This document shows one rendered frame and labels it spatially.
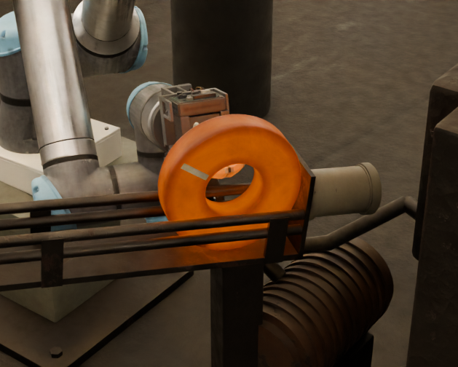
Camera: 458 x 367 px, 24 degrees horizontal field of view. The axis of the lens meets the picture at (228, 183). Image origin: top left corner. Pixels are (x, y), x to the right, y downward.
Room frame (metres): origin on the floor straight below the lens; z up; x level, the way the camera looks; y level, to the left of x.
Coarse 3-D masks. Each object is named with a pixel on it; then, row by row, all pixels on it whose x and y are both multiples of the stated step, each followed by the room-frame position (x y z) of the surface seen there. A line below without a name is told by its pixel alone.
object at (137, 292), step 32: (96, 224) 1.67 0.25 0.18; (32, 288) 1.59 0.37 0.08; (64, 288) 1.59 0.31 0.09; (96, 288) 1.65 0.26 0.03; (128, 288) 1.67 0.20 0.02; (160, 288) 1.67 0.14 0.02; (0, 320) 1.57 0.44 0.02; (32, 320) 1.57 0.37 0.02; (64, 320) 1.57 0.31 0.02; (96, 320) 1.57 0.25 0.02; (128, 320) 1.58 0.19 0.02; (32, 352) 1.48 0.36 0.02; (64, 352) 1.48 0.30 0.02
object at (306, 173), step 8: (296, 152) 1.02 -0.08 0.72; (304, 168) 0.98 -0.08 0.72; (304, 176) 0.98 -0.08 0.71; (312, 176) 0.97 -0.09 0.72; (304, 184) 0.98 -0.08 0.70; (312, 184) 0.97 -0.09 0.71; (304, 192) 0.97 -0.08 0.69; (312, 192) 0.97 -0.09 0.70; (296, 200) 0.99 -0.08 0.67; (304, 200) 0.97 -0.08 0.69; (296, 208) 0.99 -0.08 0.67; (304, 208) 0.97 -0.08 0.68; (288, 224) 1.00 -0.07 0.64; (304, 224) 0.96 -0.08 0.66; (304, 232) 0.96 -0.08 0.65; (296, 240) 0.97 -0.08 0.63; (304, 240) 0.96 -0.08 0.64; (296, 248) 0.97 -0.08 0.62
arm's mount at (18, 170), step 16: (96, 128) 1.72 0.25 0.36; (112, 128) 1.72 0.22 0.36; (96, 144) 1.67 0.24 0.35; (112, 144) 1.70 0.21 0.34; (0, 160) 1.62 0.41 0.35; (16, 160) 1.60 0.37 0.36; (32, 160) 1.60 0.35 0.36; (112, 160) 1.70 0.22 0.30; (0, 176) 1.63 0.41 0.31; (16, 176) 1.60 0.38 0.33; (32, 176) 1.58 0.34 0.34
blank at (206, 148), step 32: (192, 128) 0.97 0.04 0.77; (224, 128) 0.96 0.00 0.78; (256, 128) 0.97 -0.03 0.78; (192, 160) 0.94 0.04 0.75; (224, 160) 0.96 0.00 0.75; (256, 160) 0.97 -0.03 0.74; (288, 160) 0.98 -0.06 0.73; (160, 192) 0.95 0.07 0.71; (192, 192) 0.94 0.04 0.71; (256, 192) 0.98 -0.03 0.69; (288, 192) 0.98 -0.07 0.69; (256, 224) 0.97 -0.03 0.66
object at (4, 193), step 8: (128, 144) 1.76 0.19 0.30; (128, 152) 1.73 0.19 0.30; (136, 152) 1.73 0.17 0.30; (120, 160) 1.70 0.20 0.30; (128, 160) 1.70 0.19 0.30; (136, 160) 1.70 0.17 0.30; (0, 184) 1.62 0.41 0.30; (8, 184) 1.62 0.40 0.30; (0, 192) 1.59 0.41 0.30; (8, 192) 1.59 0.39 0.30; (16, 192) 1.59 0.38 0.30; (24, 192) 1.59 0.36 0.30; (0, 200) 1.56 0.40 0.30; (8, 200) 1.56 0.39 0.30; (16, 200) 1.56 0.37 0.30; (24, 200) 1.56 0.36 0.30; (32, 200) 1.56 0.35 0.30; (0, 216) 1.54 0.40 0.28; (8, 216) 1.53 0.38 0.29; (16, 216) 1.52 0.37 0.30; (24, 216) 1.51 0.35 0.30; (16, 232) 1.52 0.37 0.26; (24, 232) 1.50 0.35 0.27
